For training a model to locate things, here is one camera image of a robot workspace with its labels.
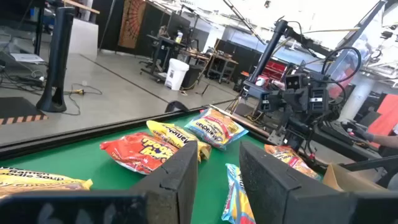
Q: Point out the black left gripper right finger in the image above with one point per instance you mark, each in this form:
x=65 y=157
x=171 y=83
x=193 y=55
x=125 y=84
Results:
x=270 y=193

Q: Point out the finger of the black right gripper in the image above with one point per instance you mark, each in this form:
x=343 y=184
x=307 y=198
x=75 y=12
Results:
x=270 y=102

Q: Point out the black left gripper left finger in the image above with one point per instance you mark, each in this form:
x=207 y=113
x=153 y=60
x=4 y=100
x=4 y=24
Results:
x=177 y=180

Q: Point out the red noodle pack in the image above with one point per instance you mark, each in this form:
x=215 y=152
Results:
x=136 y=152

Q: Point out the person's forearm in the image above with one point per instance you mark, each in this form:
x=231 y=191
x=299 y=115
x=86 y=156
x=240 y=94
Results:
x=385 y=141

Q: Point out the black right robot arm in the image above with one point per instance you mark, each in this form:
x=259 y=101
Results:
x=268 y=49

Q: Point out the blue Maruchan noodle pack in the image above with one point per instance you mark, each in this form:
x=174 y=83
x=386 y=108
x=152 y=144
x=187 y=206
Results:
x=214 y=127
x=236 y=199

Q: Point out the yellow Maruchan noodle pack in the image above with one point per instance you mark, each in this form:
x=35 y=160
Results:
x=34 y=182
x=174 y=133

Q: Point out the white cup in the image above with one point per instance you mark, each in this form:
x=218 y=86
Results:
x=261 y=81

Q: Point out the red storage bins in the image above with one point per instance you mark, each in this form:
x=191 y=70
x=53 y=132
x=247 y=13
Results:
x=275 y=70

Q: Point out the white round column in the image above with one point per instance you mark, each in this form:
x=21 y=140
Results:
x=356 y=99

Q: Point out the orange noodle pack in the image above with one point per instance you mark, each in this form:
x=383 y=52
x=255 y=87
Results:
x=289 y=158

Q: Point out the person's hand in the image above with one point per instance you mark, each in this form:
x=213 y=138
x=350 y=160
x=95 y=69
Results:
x=362 y=135

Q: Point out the wooden-top workbench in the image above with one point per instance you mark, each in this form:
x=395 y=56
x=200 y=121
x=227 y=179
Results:
x=222 y=63

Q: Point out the black table clamp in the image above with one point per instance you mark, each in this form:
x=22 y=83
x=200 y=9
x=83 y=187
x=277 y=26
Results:
x=176 y=106

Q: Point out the brown cardboard box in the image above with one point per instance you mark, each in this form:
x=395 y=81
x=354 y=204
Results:
x=345 y=180

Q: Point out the black bin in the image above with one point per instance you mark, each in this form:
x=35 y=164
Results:
x=192 y=76

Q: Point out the white trash bin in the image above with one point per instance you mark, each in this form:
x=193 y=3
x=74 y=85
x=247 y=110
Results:
x=175 y=74

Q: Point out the spray bottle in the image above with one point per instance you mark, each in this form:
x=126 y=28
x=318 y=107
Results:
x=178 y=38

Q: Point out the black desk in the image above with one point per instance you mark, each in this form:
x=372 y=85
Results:
x=161 y=53

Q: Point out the black monitor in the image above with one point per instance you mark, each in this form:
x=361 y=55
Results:
x=178 y=26

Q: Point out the black floor stand column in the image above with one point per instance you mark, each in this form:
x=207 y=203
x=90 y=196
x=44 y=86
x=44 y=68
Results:
x=57 y=62

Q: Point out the black hazard-striped floor mat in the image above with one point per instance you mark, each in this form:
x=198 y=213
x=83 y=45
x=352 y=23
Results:
x=17 y=110

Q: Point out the sheet of paper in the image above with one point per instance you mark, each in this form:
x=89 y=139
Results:
x=27 y=58

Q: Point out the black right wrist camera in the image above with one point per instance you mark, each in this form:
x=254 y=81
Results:
x=293 y=82

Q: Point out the black table edge frame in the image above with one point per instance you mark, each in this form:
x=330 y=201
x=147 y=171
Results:
x=77 y=133

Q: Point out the orange patterned wall panel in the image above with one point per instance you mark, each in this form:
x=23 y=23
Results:
x=131 y=25

